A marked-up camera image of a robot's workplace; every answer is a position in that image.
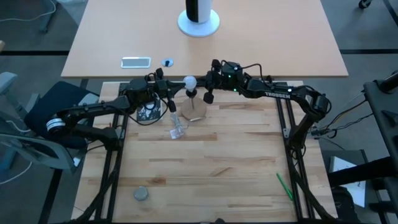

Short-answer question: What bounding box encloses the lamp with round wooden base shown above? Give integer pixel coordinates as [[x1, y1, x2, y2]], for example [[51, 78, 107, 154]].
[[181, 88, 208, 122]]

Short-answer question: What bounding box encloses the white lightbulb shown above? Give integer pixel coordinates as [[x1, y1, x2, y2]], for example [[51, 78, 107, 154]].
[[182, 75, 198, 91]]

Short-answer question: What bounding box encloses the white paper sheet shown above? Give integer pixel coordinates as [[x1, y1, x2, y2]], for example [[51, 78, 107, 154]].
[[329, 155, 367, 208]]

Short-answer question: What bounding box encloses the black paperback book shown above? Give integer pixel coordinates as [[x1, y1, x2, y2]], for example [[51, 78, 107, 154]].
[[136, 99, 163, 121]]

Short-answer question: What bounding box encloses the black bag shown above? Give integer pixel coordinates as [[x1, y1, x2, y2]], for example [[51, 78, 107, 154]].
[[331, 185, 363, 224]]

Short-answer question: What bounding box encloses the black floor cable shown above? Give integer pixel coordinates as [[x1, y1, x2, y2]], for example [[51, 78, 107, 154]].
[[335, 112, 374, 130], [329, 98, 365, 129]]

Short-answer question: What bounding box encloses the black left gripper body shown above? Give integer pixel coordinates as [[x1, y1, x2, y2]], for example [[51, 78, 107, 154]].
[[127, 77, 170, 103]]

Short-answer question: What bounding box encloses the white tower fan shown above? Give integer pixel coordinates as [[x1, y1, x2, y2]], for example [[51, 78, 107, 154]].
[[177, 0, 221, 38]]

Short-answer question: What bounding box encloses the clear plastic packaging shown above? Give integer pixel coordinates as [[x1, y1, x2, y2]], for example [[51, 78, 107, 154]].
[[169, 112, 187, 140]]

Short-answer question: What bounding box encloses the black equipment stand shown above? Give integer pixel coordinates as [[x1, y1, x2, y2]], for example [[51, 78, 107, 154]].
[[328, 70, 398, 224]]

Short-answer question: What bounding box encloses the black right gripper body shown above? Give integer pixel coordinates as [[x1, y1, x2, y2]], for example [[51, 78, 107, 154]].
[[213, 61, 249, 93]]

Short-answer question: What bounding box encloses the green pen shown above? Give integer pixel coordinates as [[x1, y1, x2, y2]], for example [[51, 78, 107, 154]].
[[275, 172, 295, 202]]

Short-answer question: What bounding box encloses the black aluminium table frame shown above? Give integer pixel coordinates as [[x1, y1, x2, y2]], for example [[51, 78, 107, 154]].
[[83, 75, 338, 224]]

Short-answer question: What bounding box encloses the white floor cable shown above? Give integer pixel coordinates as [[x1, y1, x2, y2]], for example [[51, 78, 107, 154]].
[[0, 0, 57, 23], [0, 161, 34, 186]]

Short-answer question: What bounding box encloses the grey round disc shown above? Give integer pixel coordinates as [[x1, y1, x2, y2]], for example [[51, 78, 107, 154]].
[[133, 185, 149, 202]]

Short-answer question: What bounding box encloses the light wood desk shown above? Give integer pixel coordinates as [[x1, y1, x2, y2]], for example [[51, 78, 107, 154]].
[[61, 0, 349, 78]]

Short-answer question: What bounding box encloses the black grey office chair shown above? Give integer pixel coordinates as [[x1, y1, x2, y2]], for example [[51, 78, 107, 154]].
[[0, 72, 100, 175]]

